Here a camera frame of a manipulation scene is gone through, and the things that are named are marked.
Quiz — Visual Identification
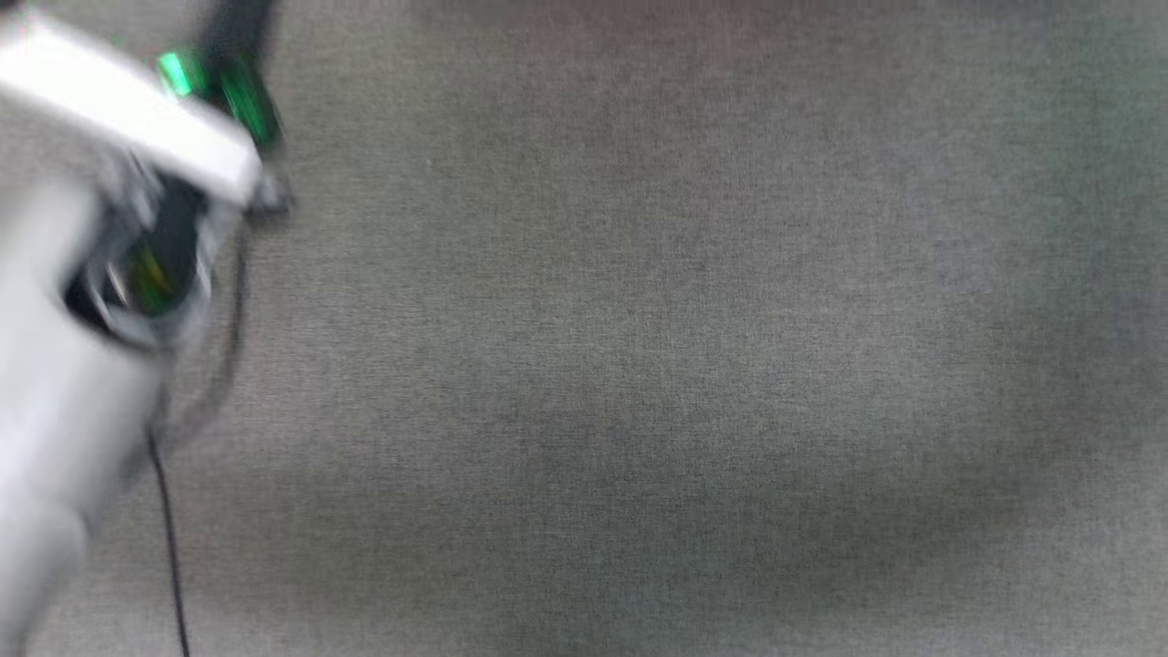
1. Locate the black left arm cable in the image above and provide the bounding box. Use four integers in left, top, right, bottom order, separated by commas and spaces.
146, 228, 252, 657

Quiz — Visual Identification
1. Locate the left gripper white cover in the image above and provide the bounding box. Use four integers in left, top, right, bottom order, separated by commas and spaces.
0, 0, 295, 220

